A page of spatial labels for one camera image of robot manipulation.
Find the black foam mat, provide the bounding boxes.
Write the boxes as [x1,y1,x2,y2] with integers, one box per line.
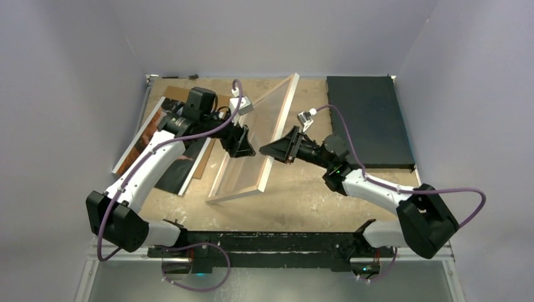
[326,75,415,170]

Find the purple cable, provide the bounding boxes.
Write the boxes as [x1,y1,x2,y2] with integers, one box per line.
[96,79,231,292]
[310,104,487,284]

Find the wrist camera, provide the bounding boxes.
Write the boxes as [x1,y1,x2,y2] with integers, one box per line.
[297,108,317,133]
[229,96,254,123]

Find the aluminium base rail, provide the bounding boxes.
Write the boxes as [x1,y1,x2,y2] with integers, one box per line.
[86,232,455,262]

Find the clear acrylic sheet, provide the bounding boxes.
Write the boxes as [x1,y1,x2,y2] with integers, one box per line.
[217,81,291,197]

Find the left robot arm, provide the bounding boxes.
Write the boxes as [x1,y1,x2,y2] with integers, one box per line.
[86,79,256,261]

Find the picture frame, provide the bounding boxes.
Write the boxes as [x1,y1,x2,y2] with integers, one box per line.
[205,72,300,205]

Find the printed photo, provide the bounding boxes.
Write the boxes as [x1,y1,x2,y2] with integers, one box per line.
[111,97,211,196]

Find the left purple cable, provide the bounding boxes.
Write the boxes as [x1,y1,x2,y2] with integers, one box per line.
[96,79,231,292]

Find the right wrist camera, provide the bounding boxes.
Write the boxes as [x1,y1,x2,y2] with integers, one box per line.
[297,108,317,133]

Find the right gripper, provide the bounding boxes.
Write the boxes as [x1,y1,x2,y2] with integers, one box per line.
[259,126,332,169]

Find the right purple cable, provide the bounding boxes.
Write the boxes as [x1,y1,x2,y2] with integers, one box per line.
[310,104,487,284]

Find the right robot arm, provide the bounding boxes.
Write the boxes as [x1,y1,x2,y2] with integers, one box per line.
[259,126,460,259]

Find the brown backing board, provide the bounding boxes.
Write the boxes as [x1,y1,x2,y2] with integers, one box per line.
[163,86,230,179]

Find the black mounting plate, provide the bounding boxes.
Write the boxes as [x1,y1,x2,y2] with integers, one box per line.
[148,230,394,273]

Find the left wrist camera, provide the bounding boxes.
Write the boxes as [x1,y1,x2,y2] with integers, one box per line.
[229,96,254,123]

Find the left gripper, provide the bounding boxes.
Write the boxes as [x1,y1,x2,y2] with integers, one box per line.
[200,109,256,157]

